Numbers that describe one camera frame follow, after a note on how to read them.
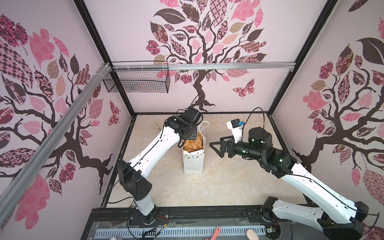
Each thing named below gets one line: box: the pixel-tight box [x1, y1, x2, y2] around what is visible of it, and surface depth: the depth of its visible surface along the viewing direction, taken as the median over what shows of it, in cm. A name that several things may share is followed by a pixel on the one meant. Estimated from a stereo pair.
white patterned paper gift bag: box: [181, 121, 210, 175], surface depth 76 cm
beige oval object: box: [246, 229, 259, 240], surface depth 69 cm
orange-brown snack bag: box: [183, 132, 204, 153], surface depth 83 cm
